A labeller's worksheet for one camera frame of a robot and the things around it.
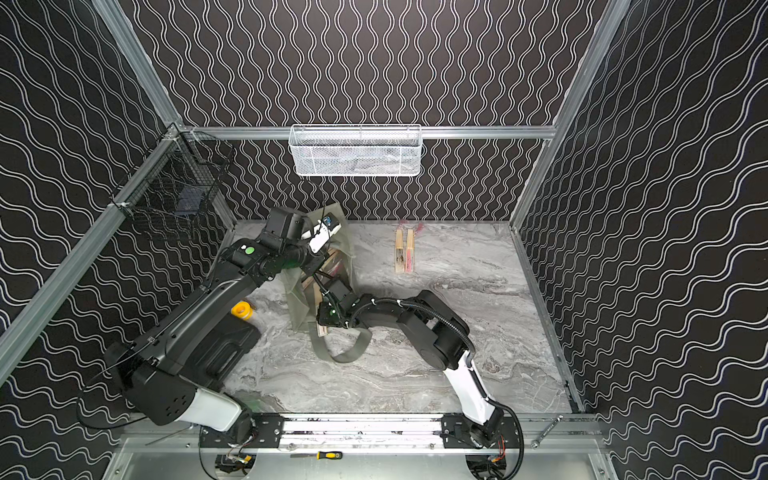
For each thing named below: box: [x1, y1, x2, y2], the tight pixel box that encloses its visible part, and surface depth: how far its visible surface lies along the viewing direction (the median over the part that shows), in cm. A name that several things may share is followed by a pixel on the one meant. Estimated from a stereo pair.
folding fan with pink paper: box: [405, 222, 424, 274], surface depth 112 cm
